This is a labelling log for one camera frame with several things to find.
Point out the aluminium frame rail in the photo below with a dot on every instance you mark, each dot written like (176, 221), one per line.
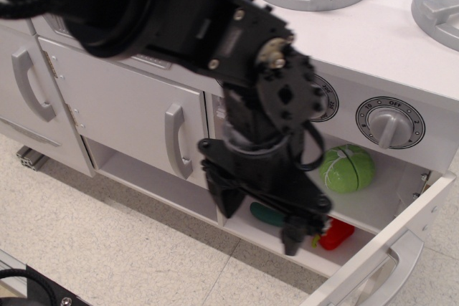
(30, 158)

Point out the green toy cabbage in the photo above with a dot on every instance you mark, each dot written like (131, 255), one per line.
(347, 168)

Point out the silver oven door handle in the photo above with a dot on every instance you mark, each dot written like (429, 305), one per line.
(382, 284)

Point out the green toy cucumber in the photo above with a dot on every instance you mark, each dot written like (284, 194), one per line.
(267, 215)

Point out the silver fridge door handle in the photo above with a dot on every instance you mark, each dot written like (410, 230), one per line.
(21, 64)

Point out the grey right control knob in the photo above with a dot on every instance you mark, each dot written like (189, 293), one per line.
(390, 123)

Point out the silver stove burner right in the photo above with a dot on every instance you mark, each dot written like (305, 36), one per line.
(432, 17)

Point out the white oven door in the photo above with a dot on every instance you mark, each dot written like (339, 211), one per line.
(418, 218)

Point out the white toy kitchen unit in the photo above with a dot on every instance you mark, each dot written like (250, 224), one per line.
(370, 49)

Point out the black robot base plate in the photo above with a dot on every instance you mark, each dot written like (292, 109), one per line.
(40, 289)

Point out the grey middle control knob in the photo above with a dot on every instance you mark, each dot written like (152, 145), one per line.
(331, 103)

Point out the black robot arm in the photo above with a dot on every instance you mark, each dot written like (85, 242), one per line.
(269, 91)

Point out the red toy bell pepper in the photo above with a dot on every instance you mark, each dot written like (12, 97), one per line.
(337, 233)

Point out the silver cabinet door handle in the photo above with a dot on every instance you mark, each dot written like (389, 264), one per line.
(173, 120)

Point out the white cabinet door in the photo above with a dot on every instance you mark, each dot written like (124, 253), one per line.
(123, 109)

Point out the silver vent grille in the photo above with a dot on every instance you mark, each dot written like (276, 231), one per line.
(53, 27)

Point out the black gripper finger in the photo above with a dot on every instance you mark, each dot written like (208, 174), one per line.
(226, 193)
(293, 234)

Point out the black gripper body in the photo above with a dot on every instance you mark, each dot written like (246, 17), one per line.
(272, 178)

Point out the grey control knob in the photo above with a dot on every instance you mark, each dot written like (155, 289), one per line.
(390, 123)
(331, 103)

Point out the white left fridge door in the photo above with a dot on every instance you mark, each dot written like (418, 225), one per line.
(57, 139)

